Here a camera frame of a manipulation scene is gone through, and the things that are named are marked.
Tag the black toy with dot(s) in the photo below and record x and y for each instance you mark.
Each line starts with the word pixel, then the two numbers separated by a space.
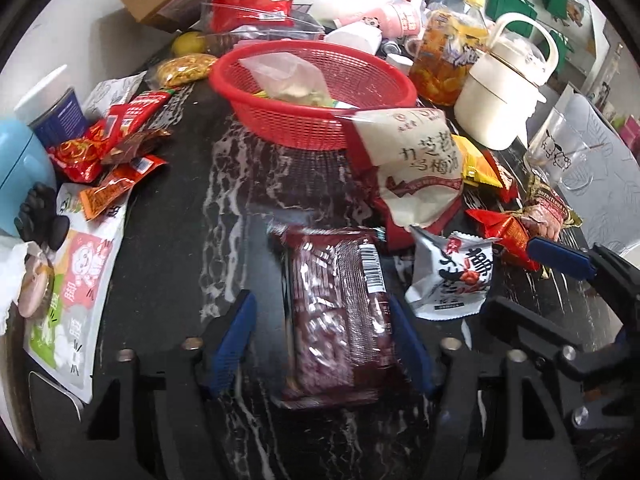
pixel 40 215

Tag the glass mug with cartoon print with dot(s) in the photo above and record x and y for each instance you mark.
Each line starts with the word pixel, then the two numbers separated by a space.
pixel 555 155

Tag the yellow lemon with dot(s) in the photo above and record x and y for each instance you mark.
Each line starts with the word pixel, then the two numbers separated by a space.
pixel 187 44

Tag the round beige object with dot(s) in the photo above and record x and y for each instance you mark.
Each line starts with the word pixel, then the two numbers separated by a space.
pixel 35 285

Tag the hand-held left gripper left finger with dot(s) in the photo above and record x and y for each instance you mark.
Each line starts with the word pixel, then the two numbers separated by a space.
pixel 232 340

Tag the blue tin with white lid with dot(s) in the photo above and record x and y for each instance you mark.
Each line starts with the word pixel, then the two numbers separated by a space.
pixel 57 115

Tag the yellow-capped bottle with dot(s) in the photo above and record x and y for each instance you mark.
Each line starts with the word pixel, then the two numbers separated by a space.
pixel 475 2

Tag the bright red bag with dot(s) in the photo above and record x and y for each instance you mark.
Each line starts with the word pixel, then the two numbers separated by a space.
pixel 245 12

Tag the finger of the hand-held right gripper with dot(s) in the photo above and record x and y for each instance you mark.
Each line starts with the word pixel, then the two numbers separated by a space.
pixel 560 258
pixel 540 332

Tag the brown nut bar packet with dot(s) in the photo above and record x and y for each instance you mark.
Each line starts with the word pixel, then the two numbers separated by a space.
pixel 547 207

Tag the dark red snack packet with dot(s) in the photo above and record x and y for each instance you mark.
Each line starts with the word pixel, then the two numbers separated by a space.
pixel 330 320

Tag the orange red snack packet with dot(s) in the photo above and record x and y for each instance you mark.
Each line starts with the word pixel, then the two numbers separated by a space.
pixel 115 185

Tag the white green printed packet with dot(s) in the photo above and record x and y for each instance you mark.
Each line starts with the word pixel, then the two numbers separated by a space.
pixel 75 285

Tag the dark brown snack packet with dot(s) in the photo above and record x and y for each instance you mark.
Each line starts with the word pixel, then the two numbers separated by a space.
pixel 137 142

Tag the red packet with orange rings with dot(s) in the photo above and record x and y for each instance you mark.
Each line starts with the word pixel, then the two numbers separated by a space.
pixel 85 155

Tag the white crumpled wrapper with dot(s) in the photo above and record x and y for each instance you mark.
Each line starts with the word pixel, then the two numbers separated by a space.
pixel 112 91

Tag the bag of yellow snacks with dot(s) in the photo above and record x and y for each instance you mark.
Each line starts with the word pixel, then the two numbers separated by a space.
pixel 182 71

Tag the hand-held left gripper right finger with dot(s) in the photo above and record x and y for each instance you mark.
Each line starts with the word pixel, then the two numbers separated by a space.
pixel 410 350

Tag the red plastic basket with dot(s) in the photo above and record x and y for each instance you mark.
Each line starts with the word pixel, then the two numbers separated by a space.
pixel 300 120

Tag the jar of orange slices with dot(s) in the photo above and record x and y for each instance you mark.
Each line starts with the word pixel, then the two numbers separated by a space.
pixel 440 70

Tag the small white snack packet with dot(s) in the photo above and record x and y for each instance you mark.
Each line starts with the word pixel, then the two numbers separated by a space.
pixel 450 285

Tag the clear plastic bag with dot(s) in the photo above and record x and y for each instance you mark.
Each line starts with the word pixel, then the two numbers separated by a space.
pixel 285 75

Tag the light blue round container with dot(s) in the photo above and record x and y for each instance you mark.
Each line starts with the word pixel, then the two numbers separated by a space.
pixel 20 170

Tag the long red snack packet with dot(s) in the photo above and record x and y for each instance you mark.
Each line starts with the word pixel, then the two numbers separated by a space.
pixel 145 105

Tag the red gold candy packet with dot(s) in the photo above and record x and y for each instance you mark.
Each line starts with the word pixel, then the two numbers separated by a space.
pixel 505 232

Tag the clear plastic container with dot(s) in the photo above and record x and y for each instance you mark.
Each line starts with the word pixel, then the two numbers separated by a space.
pixel 305 25

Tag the yellow snack packet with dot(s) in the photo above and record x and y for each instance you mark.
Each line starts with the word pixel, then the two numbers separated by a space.
pixel 475 165

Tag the beige and red paper packet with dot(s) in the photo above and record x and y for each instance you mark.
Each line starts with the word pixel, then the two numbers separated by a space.
pixel 410 160

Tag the white tissue roll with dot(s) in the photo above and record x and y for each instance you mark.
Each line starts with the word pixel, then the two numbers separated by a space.
pixel 352 37

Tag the small red snack packet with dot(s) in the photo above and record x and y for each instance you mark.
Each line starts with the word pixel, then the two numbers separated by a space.
pixel 506 180

